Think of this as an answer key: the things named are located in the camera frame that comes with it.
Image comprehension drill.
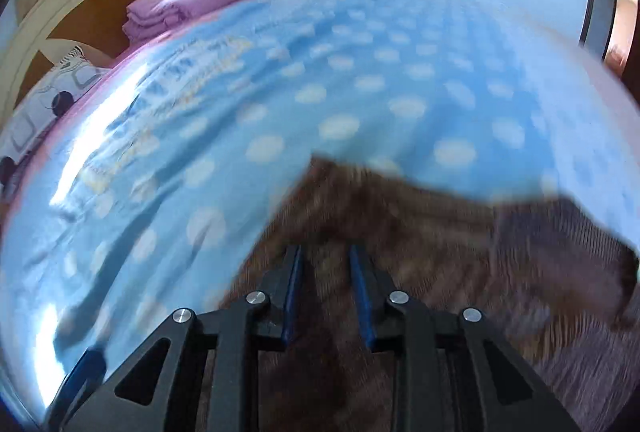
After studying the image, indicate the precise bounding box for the white patterned pillow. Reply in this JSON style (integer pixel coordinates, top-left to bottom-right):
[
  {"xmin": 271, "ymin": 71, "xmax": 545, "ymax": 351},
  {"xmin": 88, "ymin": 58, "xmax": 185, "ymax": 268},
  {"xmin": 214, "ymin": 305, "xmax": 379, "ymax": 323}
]
[{"xmin": 0, "ymin": 44, "xmax": 108, "ymax": 203}]

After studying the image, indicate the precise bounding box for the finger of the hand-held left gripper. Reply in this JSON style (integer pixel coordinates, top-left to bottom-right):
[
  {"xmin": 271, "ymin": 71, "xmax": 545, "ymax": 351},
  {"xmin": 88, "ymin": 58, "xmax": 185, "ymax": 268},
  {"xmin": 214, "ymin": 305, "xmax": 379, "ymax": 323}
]
[{"xmin": 47, "ymin": 344, "xmax": 108, "ymax": 415}]

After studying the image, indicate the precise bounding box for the pastel dotted bed sheet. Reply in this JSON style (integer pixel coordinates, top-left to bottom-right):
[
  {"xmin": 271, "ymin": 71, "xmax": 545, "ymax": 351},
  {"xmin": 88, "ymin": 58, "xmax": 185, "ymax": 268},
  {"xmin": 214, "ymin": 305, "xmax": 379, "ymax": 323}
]
[{"xmin": 0, "ymin": 0, "xmax": 640, "ymax": 418}]

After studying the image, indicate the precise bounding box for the brown striped knit sweater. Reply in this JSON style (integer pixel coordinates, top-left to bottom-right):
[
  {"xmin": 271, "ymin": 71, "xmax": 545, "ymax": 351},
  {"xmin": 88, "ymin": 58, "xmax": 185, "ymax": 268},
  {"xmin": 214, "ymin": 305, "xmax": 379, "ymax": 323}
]
[{"xmin": 197, "ymin": 154, "xmax": 640, "ymax": 432}]

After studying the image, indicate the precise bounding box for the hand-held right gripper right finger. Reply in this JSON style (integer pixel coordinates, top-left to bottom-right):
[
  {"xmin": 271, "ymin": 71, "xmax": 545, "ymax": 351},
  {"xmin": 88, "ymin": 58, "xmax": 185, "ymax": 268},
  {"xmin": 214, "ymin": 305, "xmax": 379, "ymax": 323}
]
[{"xmin": 348, "ymin": 243, "xmax": 583, "ymax": 432}]

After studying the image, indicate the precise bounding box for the brown wooden door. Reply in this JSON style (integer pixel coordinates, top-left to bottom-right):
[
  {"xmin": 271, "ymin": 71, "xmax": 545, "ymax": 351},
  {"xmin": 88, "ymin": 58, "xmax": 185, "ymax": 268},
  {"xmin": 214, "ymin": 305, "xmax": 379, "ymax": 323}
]
[{"xmin": 602, "ymin": 0, "xmax": 640, "ymax": 78}]

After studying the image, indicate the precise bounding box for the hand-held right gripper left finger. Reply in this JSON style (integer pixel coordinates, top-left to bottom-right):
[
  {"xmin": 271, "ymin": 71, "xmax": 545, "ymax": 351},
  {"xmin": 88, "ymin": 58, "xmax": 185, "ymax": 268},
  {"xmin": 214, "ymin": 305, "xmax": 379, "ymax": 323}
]
[{"xmin": 47, "ymin": 244, "xmax": 306, "ymax": 432}]

